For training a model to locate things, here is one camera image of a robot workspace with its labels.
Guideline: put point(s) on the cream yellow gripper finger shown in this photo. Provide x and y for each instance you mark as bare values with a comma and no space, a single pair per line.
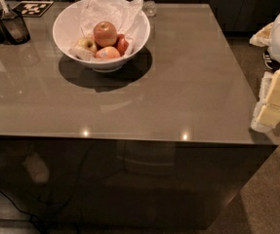
266,115

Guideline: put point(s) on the large red apple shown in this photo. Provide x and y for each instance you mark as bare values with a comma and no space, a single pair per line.
105,34

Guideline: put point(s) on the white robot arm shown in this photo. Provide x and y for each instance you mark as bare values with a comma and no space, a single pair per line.
269,37

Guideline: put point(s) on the dark red apple right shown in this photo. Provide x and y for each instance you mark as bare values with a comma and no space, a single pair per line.
121,44

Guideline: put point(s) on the red apple with sticker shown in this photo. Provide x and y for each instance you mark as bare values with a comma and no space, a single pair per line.
108,53

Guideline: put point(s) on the yellow green apple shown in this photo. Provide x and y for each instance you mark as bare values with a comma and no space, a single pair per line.
87,43

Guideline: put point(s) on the white ceramic bowl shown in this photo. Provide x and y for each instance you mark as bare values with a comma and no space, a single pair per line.
66,31

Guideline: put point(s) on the black white sneaker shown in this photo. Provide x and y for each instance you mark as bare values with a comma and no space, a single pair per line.
270,63

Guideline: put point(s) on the small clear glass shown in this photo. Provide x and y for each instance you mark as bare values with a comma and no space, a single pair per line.
149,8

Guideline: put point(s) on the white plastic bag liner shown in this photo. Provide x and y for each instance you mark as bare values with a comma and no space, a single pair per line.
124,15

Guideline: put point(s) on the black white marker tag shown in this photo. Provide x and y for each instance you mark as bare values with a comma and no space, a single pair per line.
34,9

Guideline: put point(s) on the black utensil holder cup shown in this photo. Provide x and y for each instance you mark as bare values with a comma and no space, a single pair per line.
14,27

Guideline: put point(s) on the white handled utensil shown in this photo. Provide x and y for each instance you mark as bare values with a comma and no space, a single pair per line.
7,13

